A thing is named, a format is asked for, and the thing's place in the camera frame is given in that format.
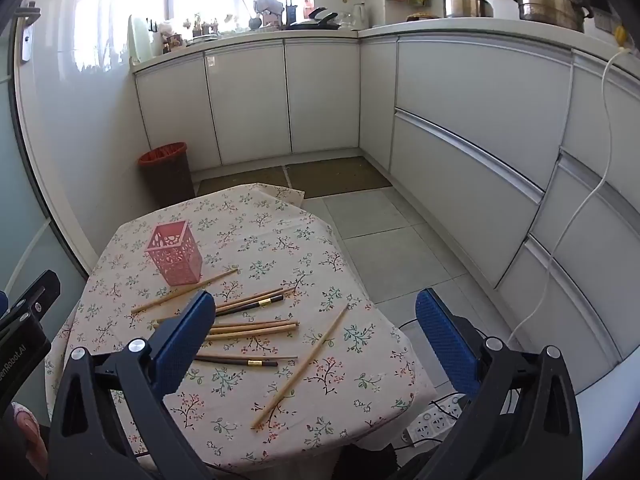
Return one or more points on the black frying pan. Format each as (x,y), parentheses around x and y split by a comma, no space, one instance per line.
(320,19)

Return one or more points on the dark chopstick gold band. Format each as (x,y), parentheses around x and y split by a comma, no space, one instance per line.
(230,360)
(255,304)

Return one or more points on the olive floor mat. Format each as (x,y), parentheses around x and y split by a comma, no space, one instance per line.
(240,180)
(340,175)

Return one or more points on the pink perforated chopstick holder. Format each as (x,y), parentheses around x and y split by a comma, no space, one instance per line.
(175,255)

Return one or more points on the white thermos jug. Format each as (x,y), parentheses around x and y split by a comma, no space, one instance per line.
(359,17)

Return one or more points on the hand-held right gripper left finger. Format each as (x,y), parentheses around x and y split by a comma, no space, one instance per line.
(182,345)

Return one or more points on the yellow plug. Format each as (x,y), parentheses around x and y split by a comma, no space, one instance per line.
(620,35)

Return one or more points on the woven basket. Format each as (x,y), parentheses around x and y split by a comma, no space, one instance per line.
(422,16)

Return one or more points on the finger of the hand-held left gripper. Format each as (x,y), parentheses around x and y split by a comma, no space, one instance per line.
(42,290)

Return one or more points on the brown trash bin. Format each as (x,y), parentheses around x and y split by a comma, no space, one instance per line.
(167,182)

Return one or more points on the floral tablecloth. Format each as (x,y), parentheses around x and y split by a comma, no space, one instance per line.
(280,260)

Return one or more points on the white drawer front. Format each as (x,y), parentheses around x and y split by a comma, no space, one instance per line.
(475,95)
(450,200)

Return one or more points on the pale pink bag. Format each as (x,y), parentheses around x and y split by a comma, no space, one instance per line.
(267,5)

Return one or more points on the pale green cutting board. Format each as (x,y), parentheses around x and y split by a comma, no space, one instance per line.
(140,40)

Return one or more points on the narrow white cabinet door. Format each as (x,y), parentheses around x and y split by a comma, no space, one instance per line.
(377,100)

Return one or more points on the person's left hand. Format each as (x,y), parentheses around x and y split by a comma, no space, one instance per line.
(30,435)

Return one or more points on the thin brown chopstick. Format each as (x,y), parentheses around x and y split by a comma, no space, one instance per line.
(287,358)

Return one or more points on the white power strip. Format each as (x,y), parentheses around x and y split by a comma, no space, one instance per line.
(432,422)

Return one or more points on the red trash bag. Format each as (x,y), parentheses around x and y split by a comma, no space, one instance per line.
(150,159)

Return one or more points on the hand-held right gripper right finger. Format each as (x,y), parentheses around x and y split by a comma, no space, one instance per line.
(445,345)

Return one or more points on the frosted glass door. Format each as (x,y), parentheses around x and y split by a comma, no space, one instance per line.
(15,185)

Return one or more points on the white kitchen cabinets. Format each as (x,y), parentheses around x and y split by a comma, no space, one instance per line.
(500,26)

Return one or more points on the black knife block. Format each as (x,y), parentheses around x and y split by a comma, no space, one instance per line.
(291,15)

